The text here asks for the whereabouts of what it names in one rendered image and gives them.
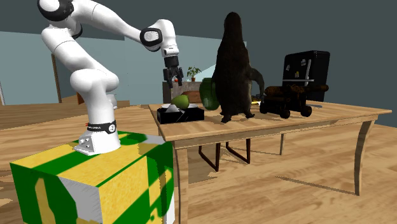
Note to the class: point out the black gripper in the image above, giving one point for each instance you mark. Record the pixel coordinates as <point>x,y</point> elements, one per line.
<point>171,63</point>

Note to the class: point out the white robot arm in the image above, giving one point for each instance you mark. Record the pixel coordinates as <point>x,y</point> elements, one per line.
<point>93,83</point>

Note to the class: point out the grey brown cabinet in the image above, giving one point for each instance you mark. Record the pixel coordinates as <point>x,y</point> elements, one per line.
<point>186,87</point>

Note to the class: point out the green potted plant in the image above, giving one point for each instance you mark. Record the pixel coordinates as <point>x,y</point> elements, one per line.
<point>193,72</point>

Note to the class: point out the green pear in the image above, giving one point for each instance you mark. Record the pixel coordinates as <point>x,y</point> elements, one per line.
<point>181,101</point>

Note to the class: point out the dark green vase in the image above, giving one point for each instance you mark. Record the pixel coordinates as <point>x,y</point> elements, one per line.
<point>207,94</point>

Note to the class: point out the black tissue box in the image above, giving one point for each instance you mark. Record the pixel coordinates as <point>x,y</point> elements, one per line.
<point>183,115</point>

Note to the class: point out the dark brown penguin figure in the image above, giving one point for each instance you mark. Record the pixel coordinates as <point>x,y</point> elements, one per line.
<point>232,71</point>

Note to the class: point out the small yellow object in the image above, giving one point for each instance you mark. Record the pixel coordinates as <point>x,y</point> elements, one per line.
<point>255,101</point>

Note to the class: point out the dark red chair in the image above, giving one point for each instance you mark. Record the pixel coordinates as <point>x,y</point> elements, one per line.
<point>216,159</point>

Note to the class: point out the green yellow patterned robot stand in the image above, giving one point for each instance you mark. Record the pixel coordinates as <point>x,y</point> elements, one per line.
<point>124,173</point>

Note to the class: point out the light wooden table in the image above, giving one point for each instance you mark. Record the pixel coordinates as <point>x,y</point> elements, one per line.
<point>279,124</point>

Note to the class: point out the dark toy cannon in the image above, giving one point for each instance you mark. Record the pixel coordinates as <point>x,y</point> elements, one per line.
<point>288,99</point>

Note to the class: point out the black refrigerator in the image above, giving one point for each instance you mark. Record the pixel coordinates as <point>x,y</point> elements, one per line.
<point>319,66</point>

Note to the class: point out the brown wooden door frame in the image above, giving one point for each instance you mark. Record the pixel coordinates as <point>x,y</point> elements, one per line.
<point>57,80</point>

